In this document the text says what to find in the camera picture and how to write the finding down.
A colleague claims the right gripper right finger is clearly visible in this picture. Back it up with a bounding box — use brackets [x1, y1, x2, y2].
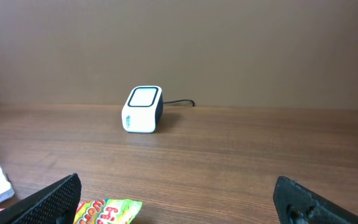
[273, 176, 358, 224]

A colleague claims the white barcode scanner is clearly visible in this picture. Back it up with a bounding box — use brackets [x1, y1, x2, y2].
[121, 86, 163, 133]

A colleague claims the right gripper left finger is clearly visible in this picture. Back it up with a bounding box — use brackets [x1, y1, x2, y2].
[0, 173, 81, 224]

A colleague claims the scanner black cable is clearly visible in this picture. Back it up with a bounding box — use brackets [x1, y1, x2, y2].
[162, 98, 196, 108]

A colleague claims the Haribo gummy candy bag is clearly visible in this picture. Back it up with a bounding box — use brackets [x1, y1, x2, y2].
[73, 199, 142, 224]

